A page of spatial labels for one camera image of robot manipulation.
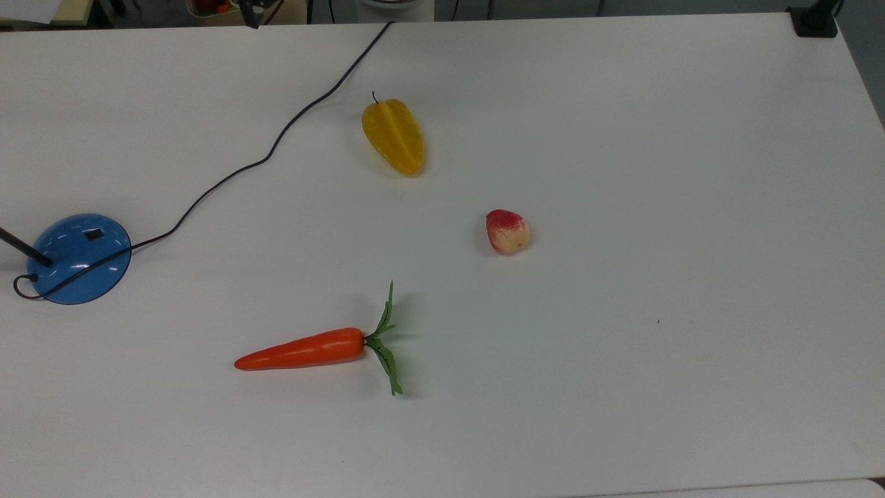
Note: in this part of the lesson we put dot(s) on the basket with fruit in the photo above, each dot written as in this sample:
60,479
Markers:
209,8

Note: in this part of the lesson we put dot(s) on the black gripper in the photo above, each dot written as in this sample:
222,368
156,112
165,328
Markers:
254,3

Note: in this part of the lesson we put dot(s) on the blue desk lamp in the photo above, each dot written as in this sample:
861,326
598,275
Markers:
79,266

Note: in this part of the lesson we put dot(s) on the red and cream toy fruit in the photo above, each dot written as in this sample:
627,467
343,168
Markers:
507,232

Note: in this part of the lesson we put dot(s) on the orange plastic carrot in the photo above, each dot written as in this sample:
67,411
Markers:
311,350

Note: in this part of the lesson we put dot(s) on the yellow plastic starfruit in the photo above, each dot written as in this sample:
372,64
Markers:
394,137

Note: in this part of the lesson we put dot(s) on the white paper sheet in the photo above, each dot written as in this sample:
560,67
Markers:
28,8

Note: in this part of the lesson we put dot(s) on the black table clamp mount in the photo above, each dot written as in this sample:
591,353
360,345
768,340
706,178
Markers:
814,21

